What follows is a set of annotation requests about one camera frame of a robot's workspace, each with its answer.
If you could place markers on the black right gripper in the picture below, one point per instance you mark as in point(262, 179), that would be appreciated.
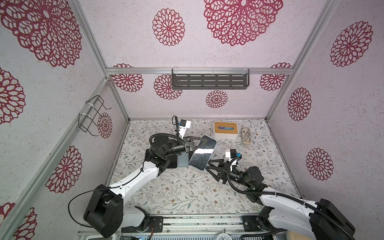
point(225, 172)

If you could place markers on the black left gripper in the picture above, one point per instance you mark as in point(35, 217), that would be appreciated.
point(186, 140)

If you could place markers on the black phone clear case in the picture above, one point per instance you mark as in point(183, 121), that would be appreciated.
point(202, 156)

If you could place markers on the light blue phone case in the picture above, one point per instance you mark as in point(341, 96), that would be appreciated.
point(183, 160)

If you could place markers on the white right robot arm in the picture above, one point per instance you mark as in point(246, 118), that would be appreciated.
point(319, 220)

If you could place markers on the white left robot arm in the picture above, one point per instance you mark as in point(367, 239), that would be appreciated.
point(106, 212)

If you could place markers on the map print glasses case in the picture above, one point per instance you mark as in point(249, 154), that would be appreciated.
point(246, 135)

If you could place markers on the white tissue box wooden lid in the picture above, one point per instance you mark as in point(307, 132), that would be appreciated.
point(225, 130)

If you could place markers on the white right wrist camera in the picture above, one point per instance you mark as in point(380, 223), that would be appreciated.
point(232, 153)

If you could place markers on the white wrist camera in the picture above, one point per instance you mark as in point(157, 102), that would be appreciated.
point(183, 126)
point(232, 153)

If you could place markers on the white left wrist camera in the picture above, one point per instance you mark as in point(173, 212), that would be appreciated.
point(183, 126)

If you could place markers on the grey wall shelf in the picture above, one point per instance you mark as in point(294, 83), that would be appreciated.
point(209, 81)

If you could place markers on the black wire wall basket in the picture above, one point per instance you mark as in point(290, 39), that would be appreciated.
point(96, 121)

